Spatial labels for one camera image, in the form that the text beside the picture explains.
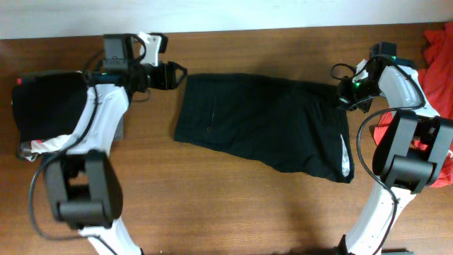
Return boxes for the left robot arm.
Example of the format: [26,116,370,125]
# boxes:
[36,32,188,254]

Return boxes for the dark green shorts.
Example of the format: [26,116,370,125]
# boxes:
[174,74,355,183]

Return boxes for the folded grey garment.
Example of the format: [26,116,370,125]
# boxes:
[15,69,125,162]

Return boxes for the folded black garment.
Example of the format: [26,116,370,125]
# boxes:
[12,72,87,142]

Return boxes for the folded white red garment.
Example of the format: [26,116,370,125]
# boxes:
[30,135,71,154]

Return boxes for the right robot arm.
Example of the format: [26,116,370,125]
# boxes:
[333,42,452,254]

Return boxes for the red t-shirt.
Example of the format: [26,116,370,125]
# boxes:
[373,21,453,188]

